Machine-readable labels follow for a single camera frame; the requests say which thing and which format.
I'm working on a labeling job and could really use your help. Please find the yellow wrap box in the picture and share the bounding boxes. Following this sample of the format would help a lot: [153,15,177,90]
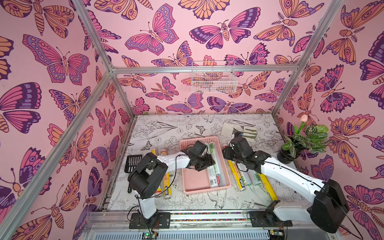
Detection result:
[259,174,278,201]

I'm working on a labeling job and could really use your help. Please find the potted green plant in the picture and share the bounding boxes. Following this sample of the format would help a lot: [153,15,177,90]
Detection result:
[277,114,329,164]

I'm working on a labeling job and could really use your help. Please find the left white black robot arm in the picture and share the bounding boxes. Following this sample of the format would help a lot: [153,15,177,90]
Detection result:
[128,141,215,220]

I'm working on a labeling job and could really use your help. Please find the white wire wall basket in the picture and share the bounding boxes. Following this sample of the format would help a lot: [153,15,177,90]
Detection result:
[191,65,238,94]

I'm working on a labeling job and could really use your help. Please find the clear silver wrap roll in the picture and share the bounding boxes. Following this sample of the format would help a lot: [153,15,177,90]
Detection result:
[214,163,227,187]

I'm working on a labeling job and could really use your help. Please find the black slotted scoop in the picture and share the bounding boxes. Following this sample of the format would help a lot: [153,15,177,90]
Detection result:
[124,154,143,193]

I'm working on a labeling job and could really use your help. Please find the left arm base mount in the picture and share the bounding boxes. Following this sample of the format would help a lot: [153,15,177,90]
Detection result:
[129,212,171,230]

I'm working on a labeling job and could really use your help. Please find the white green wrap roll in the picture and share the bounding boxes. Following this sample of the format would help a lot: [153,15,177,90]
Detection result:
[207,142,220,188]

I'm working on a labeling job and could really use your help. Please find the yellow red wrap roll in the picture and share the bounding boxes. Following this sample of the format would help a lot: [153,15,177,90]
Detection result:
[152,148,163,198]
[223,145,246,192]

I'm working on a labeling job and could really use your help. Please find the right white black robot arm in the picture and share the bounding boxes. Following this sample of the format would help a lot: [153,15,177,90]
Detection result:
[222,136,350,234]

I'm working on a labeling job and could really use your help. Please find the clear green wrap roll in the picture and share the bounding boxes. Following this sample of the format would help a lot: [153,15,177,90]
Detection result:
[238,164,262,186]

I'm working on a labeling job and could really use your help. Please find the aluminium front rail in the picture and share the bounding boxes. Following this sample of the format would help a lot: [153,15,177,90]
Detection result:
[80,210,343,240]

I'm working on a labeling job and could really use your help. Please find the pink plastic basket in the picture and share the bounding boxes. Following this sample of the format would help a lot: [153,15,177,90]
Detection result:
[180,136,231,195]

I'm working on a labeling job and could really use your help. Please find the folded beige striped cloth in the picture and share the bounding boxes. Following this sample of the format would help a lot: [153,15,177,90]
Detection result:
[221,123,258,142]

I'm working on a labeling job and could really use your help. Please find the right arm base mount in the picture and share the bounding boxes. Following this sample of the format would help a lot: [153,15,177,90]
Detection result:
[247,211,293,228]

